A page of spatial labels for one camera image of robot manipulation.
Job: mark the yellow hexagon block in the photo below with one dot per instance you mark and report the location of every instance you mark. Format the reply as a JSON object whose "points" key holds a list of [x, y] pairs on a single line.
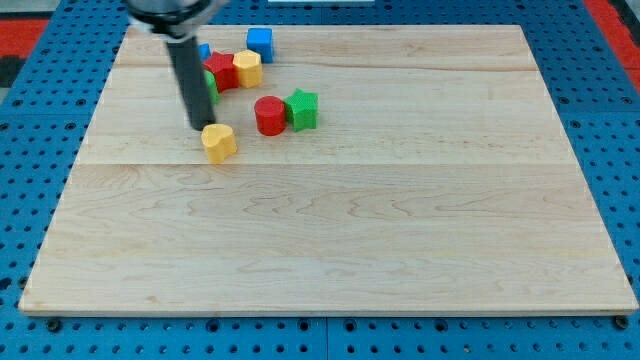
{"points": [[248, 66]]}

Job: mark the green circle block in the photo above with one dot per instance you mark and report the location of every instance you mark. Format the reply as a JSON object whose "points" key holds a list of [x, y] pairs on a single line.
{"points": [[212, 87]]}

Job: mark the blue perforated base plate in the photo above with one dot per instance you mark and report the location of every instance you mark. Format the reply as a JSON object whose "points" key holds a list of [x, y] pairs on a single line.
{"points": [[49, 107]]}

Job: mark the yellow heart block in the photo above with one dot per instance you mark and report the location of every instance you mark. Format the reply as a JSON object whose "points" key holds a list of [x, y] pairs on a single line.
{"points": [[219, 142]]}

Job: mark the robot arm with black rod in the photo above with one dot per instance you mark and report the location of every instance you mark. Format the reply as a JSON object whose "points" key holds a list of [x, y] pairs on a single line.
{"points": [[177, 23]]}

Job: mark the red star block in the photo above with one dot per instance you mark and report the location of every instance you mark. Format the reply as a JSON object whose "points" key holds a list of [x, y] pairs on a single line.
{"points": [[222, 67]]}

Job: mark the small blue block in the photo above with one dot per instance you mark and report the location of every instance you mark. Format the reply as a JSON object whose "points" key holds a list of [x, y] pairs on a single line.
{"points": [[204, 51]]}

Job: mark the red cylinder block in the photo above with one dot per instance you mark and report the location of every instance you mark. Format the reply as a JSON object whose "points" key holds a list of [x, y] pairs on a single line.
{"points": [[270, 115]]}

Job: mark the blue cube block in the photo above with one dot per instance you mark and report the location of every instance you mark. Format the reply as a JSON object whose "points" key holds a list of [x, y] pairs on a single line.
{"points": [[260, 40]]}

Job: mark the green star block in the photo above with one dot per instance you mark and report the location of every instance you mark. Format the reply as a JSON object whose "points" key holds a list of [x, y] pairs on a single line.
{"points": [[302, 109]]}

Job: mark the wooden board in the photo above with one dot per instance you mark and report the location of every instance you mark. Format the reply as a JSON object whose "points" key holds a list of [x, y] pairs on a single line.
{"points": [[439, 182]]}

